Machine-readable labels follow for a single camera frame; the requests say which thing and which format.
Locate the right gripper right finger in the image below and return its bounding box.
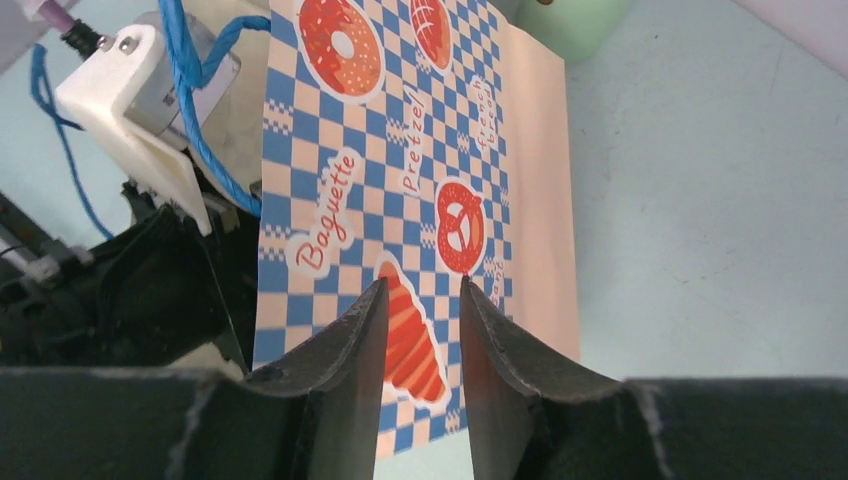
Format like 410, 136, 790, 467
460, 278, 847, 479

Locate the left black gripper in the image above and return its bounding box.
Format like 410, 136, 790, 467
1, 185, 259, 368

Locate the blue checkered paper bag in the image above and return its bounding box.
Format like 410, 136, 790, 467
29, 0, 581, 460

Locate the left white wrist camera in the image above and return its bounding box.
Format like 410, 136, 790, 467
56, 11, 260, 235

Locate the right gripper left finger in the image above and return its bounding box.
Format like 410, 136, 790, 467
1, 280, 389, 479

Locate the green straw holder cup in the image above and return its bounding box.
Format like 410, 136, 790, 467
492, 0, 631, 68

